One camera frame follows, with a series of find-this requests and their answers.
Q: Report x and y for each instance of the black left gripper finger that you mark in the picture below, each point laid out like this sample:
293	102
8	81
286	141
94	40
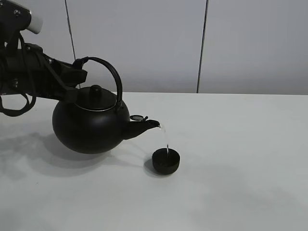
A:
67	72

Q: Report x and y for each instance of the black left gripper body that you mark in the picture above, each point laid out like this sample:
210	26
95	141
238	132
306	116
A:
31	73

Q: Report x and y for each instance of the black round teapot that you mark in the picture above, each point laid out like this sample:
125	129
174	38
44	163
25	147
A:
99	120

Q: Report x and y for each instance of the small black teacup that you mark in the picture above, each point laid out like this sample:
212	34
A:
165	162

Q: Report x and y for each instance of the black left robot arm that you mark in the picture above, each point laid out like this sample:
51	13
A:
15	18

